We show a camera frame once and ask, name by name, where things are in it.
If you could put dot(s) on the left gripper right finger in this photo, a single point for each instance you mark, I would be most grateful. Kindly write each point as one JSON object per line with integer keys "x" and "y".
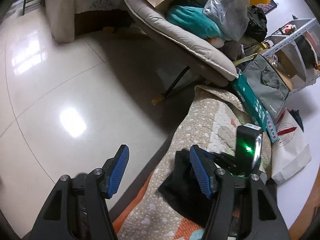
{"x": 260, "y": 217}

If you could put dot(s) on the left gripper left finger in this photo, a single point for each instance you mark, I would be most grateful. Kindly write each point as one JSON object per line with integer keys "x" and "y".
{"x": 76, "y": 207}

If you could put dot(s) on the black pants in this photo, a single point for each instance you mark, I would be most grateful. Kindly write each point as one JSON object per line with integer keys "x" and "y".
{"x": 182, "y": 191}

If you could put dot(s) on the light blue paint box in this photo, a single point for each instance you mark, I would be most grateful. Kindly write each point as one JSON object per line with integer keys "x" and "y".
{"x": 271, "y": 128}

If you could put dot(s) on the white paper shopping bag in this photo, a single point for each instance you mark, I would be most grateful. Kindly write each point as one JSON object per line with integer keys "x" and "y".
{"x": 291, "y": 152}

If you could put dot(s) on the patterned quilt bedspread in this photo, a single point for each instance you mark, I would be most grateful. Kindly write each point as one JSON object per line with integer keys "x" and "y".
{"x": 210, "y": 123}

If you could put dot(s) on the green long box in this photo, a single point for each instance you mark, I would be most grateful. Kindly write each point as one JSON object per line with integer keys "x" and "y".
{"x": 250, "y": 101}

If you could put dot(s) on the grey laptop bag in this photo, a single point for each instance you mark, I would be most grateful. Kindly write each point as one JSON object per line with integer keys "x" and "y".
{"x": 266, "y": 83}

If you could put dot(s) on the beige cushioned lounge chair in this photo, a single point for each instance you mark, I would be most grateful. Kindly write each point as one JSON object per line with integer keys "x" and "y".
{"x": 185, "y": 47}

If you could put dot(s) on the white metal shelf rack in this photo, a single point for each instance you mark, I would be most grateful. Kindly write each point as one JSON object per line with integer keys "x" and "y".
{"x": 296, "y": 46}

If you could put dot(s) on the teal plush blanket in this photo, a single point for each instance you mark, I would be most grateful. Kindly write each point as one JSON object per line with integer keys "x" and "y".
{"x": 194, "y": 21}

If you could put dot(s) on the clear plastic bag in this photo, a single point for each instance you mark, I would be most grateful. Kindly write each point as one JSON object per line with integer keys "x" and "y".
{"x": 229, "y": 15}

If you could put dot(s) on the white cloth covered table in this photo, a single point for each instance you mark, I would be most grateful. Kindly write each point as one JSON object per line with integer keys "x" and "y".
{"x": 68, "y": 18}

